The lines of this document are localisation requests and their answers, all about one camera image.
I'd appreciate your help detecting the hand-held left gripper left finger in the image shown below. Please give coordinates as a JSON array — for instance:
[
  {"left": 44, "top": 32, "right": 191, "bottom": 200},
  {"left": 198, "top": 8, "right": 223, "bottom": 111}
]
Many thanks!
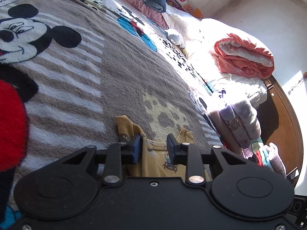
[{"left": 62, "top": 134, "right": 141, "bottom": 186}]

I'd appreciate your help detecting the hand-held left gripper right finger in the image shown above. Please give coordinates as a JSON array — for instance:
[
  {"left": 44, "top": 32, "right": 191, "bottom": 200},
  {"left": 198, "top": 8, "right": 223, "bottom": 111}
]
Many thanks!
[{"left": 167, "top": 134, "right": 247, "bottom": 186}]

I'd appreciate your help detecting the yellow printed garment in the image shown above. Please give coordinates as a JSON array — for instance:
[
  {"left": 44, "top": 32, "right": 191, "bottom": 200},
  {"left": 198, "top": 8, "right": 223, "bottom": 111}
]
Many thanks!
[{"left": 115, "top": 115, "right": 211, "bottom": 183}]

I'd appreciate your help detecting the stack of colourful folded clothes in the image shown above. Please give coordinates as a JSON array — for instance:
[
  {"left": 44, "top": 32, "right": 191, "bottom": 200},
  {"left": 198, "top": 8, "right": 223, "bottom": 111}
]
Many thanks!
[{"left": 242, "top": 141, "right": 287, "bottom": 179}]

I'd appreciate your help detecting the beige folded blanket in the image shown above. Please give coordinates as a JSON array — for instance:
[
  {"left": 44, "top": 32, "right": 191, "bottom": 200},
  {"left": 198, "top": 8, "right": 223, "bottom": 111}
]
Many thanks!
[{"left": 207, "top": 110, "right": 240, "bottom": 154}]

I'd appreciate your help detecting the lilac cloth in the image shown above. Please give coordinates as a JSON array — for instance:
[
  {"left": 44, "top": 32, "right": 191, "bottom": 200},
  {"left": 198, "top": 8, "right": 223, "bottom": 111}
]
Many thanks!
[{"left": 264, "top": 142, "right": 287, "bottom": 178}]

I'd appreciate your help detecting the brown wooden headboard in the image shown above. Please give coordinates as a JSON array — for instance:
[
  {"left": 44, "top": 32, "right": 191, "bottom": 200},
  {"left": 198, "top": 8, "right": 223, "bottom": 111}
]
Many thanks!
[{"left": 258, "top": 74, "right": 304, "bottom": 187}]

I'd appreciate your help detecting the cartoon printed blanket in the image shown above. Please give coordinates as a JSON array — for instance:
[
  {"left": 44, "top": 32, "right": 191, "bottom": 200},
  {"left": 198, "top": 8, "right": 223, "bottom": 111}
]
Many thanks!
[{"left": 0, "top": 0, "right": 231, "bottom": 230}]

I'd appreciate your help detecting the orange rolled quilt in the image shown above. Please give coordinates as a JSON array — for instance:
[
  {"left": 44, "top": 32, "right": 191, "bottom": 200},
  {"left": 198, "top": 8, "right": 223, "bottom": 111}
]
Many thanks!
[{"left": 209, "top": 33, "right": 275, "bottom": 80}]

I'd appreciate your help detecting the white quilt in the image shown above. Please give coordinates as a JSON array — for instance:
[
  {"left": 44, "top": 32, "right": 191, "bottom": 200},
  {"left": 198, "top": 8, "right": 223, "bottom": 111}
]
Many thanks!
[{"left": 163, "top": 13, "right": 275, "bottom": 109}]

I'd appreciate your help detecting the white plush toy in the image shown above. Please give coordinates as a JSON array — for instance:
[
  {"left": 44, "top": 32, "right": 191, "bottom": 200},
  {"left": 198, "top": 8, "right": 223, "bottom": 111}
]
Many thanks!
[{"left": 164, "top": 28, "right": 187, "bottom": 46}]

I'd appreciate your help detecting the pink satin pillow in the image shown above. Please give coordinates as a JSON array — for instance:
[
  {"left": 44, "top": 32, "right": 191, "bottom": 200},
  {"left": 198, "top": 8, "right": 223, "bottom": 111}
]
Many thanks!
[{"left": 96, "top": 0, "right": 168, "bottom": 29}]

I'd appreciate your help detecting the thin hanging cord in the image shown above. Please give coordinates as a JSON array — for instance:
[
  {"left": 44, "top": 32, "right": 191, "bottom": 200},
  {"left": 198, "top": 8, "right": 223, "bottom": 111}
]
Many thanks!
[{"left": 288, "top": 71, "right": 307, "bottom": 95}]

